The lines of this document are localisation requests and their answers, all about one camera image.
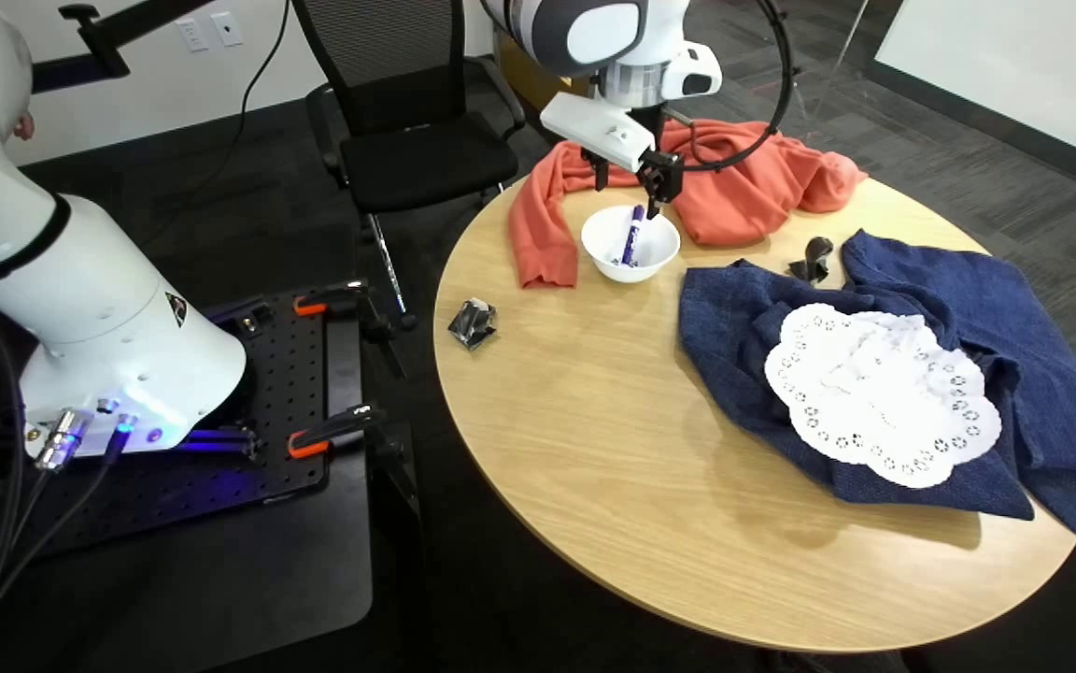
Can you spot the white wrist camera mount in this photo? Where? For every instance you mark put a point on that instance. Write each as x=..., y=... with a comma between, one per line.
x=596, y=128

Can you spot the black robot cart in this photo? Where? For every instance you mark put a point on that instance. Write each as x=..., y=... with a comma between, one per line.
x=187, y=583

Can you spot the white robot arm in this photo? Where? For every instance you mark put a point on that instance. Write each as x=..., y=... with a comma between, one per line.
x=91, y=300

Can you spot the white paper doily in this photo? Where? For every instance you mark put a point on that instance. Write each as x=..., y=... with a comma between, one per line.
x=880, y=394

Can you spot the orange and black clamp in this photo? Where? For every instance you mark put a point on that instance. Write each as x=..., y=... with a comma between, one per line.
x=330, y=435
x=328, y=300

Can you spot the small black clip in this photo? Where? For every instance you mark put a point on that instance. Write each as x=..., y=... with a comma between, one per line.
x=814, y=258

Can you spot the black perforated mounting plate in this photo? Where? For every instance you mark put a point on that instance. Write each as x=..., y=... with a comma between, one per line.
x=283, y=388

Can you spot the black binder clip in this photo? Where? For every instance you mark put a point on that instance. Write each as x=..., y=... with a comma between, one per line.
x=471, y=322

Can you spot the black office chair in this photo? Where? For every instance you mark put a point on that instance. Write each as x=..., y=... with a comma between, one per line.
x=421, y=88

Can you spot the white bowl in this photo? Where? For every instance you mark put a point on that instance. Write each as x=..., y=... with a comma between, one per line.
x=606, y=254

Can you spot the dark blue cloth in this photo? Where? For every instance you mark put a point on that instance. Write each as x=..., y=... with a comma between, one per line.
x=1062, y=375

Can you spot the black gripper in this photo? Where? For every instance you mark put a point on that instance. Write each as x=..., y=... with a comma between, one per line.
x=661, y=173

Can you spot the orange cloth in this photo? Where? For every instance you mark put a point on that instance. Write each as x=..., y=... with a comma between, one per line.
x=749, y=188

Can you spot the purple marker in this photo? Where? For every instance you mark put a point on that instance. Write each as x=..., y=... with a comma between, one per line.
x=632, y=241

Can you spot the wooden furniture piece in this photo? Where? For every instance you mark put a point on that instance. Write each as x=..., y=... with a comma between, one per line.
x=522, y=70

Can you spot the white wall outlet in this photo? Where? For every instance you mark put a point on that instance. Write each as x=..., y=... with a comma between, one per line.
x=212, y=32

